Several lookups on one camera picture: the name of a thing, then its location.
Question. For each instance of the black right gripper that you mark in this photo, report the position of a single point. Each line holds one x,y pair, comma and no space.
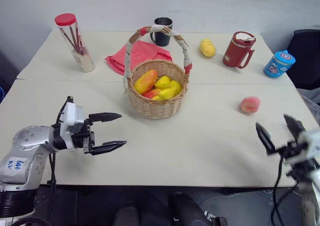
292,150

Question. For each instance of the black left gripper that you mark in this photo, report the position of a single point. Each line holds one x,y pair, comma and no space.
80,139

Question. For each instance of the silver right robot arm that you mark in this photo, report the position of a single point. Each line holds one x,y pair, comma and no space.
311,203

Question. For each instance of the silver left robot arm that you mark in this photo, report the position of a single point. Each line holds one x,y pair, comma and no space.
30,140

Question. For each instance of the pink peach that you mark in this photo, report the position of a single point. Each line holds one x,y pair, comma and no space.
250,105

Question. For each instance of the red yellow apple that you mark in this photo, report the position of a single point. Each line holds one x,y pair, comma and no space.
151,93

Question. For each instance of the orange yellow mango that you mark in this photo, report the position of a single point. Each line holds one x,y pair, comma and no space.
145,82

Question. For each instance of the blue shield print mug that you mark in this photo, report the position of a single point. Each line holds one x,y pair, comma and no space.
276,65

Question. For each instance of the yellow banana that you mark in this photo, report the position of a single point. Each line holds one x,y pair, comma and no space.
167,93

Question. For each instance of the clear tube with red lid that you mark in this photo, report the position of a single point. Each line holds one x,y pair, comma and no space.
85,60

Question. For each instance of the yellow star fruit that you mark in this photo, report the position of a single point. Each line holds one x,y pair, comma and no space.
163,82

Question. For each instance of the black chair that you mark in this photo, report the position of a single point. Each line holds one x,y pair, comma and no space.
305,58

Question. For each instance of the yellow pear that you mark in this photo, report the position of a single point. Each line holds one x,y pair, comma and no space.
176,87

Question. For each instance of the red folded cloth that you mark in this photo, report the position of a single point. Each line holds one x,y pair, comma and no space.
147,53

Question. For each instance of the red lidded mug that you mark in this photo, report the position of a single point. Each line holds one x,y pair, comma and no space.
233,53

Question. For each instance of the red pencil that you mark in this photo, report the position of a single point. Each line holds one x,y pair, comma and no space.
75,39
68,39
79,38

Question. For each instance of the black metal cup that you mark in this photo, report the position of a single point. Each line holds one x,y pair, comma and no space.
162,36

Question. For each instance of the yellow lemon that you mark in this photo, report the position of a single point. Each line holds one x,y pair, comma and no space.
207,48

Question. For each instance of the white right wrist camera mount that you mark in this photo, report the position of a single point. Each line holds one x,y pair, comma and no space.
312,142

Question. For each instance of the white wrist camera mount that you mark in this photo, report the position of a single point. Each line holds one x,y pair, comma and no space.
312,142
71,114

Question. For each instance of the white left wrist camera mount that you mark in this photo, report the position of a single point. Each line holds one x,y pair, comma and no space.
71,114

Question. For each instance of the black table frame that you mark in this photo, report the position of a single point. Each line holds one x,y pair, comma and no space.
150,188

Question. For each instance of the small metal bracket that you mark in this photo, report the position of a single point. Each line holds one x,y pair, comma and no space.
215,218

